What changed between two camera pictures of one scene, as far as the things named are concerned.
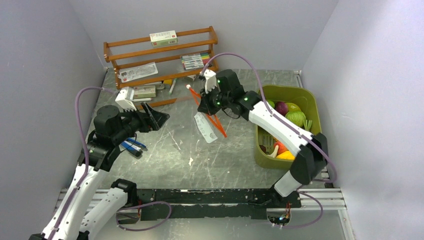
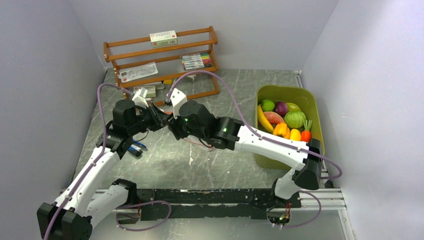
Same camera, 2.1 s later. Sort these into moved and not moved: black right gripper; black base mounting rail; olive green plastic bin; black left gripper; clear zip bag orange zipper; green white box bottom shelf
Moved: clear zip bag orange zipper; black right gripper
Not moved: olive green plastic bin; green white box bottom shelf; black left gripper; black base mounting rail
